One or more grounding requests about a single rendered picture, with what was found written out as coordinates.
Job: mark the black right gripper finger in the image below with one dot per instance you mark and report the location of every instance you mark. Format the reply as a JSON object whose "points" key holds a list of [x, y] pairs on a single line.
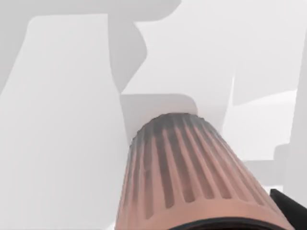
{"points": [[291, 206]]}

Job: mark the ribbed terracotta plant pot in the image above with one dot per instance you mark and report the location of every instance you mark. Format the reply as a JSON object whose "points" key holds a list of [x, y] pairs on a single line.
{"points": [[189, 172]]}

